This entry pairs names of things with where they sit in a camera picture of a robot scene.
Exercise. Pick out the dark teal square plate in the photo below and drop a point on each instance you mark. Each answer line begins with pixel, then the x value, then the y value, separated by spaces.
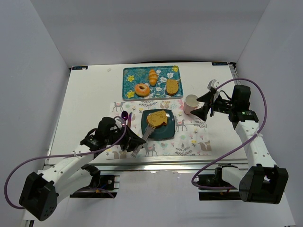
pixel 162 133

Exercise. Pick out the orange croissant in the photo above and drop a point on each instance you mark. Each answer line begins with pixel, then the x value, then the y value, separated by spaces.
pixel 153 77

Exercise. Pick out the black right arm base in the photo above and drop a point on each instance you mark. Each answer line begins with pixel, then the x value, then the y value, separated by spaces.
pixel 215 180

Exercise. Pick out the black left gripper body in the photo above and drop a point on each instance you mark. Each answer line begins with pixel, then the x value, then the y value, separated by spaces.
pixel 128 139

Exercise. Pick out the teal floral tray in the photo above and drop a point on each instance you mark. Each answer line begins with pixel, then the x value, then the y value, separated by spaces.
pixel 136 75

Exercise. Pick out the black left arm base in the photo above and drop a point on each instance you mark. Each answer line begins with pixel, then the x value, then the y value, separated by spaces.
pixel 100 186

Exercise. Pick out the glazed donut bagel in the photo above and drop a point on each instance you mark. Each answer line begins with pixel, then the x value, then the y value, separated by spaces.
pixel 142 90

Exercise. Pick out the brown bread slice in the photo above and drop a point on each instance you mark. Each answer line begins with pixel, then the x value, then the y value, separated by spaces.
pixel 157 119
pixel 171 87

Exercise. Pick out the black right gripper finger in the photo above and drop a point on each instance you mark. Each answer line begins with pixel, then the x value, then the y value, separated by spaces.
pixel 201 112
pixel 208 97

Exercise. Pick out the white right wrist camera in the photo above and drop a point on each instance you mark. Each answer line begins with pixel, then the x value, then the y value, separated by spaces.
pixel 213 87

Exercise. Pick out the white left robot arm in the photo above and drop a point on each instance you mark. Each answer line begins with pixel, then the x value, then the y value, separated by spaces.
pixel 44 191

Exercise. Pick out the pink white cup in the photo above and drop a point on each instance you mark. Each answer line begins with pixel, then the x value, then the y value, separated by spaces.
pixel 190 104

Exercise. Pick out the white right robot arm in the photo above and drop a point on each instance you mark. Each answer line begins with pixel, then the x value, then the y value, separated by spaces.
pixel 264 181

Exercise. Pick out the purple iridescent knife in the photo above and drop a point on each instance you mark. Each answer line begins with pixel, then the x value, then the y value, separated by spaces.
pixel 129 120

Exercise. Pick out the silver metal tongs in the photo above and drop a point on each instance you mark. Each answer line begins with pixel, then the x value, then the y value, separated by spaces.
pixel 149 130

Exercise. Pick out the purple iridescent spoon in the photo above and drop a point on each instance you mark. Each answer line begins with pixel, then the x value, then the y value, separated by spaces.
pixel 124 115

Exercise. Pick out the animal pattern placemat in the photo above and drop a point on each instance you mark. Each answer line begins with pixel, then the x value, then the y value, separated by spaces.
pixel 191 135

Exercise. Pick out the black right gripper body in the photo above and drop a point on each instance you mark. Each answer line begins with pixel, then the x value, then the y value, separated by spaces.
pixel 211 104

